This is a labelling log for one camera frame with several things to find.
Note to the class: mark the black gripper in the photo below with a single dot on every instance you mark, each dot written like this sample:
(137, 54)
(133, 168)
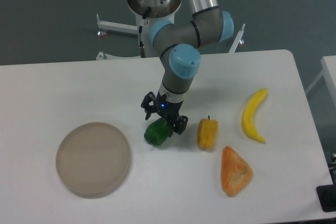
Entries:
(167, 105)

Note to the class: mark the green bell pepper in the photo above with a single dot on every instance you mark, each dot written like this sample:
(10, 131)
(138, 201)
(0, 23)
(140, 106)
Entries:
(157, 132)

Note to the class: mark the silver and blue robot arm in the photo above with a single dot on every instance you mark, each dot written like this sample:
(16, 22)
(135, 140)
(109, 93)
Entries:
(177, 47)

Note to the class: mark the yellow bell pepper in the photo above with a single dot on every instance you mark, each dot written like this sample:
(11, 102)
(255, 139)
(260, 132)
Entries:
(207, 133)

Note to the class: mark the beige round plate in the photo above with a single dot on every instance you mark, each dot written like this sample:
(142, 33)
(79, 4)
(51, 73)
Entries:
(93, 159)

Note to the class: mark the orange triangular bread slice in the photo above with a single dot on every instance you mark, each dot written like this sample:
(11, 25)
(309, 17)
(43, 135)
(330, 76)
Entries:
(236, 173)

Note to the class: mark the yellow banana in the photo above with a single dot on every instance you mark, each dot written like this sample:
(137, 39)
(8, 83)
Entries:
(248, 124)

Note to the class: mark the white side table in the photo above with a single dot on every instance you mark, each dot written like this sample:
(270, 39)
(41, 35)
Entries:
(326, 75)

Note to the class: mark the black device at table edge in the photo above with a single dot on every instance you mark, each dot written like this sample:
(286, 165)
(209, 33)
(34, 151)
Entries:
(326, 193)

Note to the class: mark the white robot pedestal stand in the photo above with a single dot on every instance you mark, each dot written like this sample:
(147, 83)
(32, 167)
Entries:
(157, 32)

